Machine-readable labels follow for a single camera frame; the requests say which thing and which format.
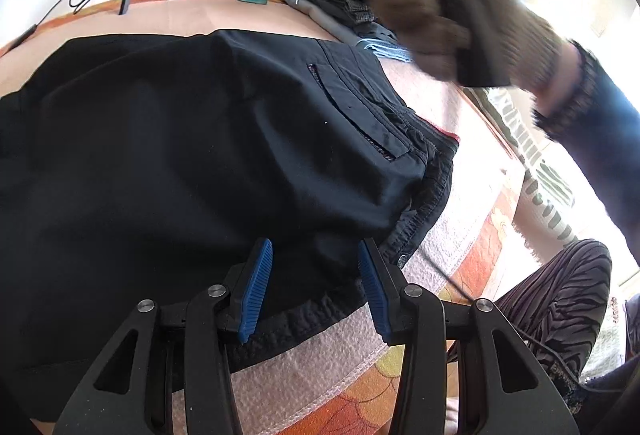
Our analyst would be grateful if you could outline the person's leg in zebra pants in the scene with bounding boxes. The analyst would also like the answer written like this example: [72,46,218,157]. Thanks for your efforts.
[447,239,614,416]

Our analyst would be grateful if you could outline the black pants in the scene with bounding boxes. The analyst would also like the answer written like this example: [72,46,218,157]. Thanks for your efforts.
[0,29,460,421]

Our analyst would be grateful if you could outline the dark grey garment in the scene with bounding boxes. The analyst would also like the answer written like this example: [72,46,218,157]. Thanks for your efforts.
[281,0,363,46]

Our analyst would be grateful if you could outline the person's right hand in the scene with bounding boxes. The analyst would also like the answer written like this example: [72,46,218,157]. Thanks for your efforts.
[345,0,575,100]

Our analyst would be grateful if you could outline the person's right forearm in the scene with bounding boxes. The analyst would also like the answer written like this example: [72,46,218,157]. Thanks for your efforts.
[530,40,640,261]

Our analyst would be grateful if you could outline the green striped white pillow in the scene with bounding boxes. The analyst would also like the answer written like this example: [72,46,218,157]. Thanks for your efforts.
[486,87,577,247]

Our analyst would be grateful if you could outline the grey tweed garment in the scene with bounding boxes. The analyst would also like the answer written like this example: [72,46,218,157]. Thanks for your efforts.
[345,0,377,24]

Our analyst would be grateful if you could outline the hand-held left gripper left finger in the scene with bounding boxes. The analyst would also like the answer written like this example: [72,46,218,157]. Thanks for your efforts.
[52,237,275,435]

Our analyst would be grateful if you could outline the blue jeans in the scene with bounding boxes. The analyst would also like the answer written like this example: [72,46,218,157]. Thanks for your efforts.
[356,39,417,64]

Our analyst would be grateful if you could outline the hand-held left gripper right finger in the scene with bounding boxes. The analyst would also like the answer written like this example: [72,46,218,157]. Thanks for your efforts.
[356,237,581,435]

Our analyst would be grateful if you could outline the pink blanket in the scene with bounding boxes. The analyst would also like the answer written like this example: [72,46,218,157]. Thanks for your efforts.
[0,0,526,435]

